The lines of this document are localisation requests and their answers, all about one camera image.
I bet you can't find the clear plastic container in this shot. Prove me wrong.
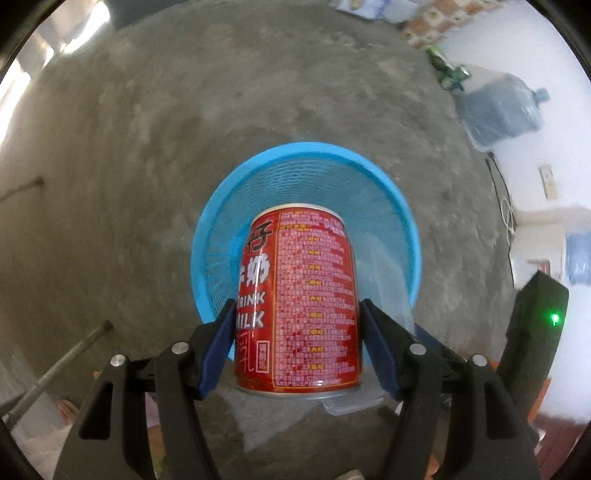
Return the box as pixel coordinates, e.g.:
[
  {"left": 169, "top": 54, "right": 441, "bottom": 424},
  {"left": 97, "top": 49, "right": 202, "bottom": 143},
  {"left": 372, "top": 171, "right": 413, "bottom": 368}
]
[{"left": 321, "top": 240, "right": 416, "bottom": 417}]

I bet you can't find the white wall outlet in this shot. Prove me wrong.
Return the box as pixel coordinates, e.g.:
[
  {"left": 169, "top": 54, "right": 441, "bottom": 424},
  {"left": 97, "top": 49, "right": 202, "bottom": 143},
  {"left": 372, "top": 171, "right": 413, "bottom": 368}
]
[{"left": 539, "top": 163, "right": 560, "bottom": 200}]

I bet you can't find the large blue water jug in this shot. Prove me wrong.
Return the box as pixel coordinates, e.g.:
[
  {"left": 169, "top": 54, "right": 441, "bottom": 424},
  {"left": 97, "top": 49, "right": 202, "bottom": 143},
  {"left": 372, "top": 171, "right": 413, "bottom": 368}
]
[{"left": 456, "top": 71, "right": 551, "bottom": 151}]

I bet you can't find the black cable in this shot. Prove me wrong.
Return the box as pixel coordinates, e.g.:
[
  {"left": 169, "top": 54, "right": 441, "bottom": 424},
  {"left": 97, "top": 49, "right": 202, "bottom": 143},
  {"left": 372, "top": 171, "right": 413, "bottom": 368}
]
[{"left": 485, "top": 151, "right": 519, "bottom": 278}]

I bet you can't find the grey metal table leg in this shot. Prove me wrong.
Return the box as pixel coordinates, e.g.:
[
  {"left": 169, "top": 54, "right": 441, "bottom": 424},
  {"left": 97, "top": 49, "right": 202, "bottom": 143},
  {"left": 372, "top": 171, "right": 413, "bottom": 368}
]
[{"left": 0, "top": 320, "right": 114, "bottom": 428}]

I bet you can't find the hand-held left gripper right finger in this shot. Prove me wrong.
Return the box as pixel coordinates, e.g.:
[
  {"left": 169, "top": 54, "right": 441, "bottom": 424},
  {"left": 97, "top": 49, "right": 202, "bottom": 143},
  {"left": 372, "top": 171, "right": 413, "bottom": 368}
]
[{"left": 359, "top": 298, "right": 542, "bottom": 480}]

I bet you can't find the blue mesh plastic wastebasket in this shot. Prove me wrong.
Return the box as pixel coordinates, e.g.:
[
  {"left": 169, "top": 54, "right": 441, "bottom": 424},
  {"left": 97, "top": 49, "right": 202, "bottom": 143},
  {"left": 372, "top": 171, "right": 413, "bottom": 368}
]
[{"left": 191, "top": 141, "right": 422, "bottom": 365}]

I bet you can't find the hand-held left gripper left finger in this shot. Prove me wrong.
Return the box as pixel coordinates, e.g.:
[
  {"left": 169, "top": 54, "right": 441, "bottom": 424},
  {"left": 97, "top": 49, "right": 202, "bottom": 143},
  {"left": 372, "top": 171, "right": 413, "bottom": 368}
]
[{"left": 52, "top": 298, "right": 238, "bottom": 480}]

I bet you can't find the brick patterned roll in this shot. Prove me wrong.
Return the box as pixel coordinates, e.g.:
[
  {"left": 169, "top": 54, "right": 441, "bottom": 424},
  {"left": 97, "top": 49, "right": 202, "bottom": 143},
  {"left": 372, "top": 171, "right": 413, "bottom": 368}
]
[{"left": 401, "top": 0, "right": 502, "bottom": 49}]

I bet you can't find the red drink can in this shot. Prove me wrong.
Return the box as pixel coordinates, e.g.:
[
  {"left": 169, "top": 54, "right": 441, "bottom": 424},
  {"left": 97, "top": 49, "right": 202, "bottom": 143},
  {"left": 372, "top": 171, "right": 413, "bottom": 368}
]
[{"left": 233, "top": 205, "right": 362, "bottom": 398}]

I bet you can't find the blue and white carton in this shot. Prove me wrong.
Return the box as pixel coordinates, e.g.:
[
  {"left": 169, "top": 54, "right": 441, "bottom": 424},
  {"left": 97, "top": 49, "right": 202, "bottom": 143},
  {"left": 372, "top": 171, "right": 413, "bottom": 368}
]
[{"left": 329, "top": 0, "right": 403, "bottom": 22}]

